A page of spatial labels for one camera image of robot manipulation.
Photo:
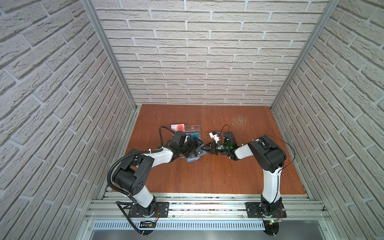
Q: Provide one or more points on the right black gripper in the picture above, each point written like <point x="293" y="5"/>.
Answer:
<point x="213" y="147"/>

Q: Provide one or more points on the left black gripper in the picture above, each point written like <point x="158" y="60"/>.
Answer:
<point x="194" y="146"/>

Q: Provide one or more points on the blue leather card holder wallet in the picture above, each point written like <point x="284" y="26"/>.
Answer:
<point x="196" y="154"/>

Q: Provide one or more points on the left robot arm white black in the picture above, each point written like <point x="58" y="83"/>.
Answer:
<point x="129" y="174"/>

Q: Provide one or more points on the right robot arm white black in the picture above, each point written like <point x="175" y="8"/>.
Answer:
<point x="270" y="157"/>

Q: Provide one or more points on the teal blue cards stack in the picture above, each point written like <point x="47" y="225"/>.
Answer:
<point x="194" y="135"/>

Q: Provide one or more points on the clear acrylic card organizer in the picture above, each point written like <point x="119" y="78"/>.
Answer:
<point x="192" y="128"/>

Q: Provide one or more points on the red white card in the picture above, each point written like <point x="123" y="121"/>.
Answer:
<point x="178" y="127"/>

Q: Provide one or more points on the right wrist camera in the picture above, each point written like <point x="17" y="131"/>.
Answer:
<point x="215" y="136"/>

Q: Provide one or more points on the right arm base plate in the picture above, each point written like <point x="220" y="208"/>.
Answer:
<point x="265" y="210"/>

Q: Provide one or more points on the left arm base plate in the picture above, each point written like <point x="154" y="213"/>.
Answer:
<point x="153" y="210"/>

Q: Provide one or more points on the aluminium rail frame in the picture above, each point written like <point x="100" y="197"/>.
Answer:
<point x="239" y="207"/>

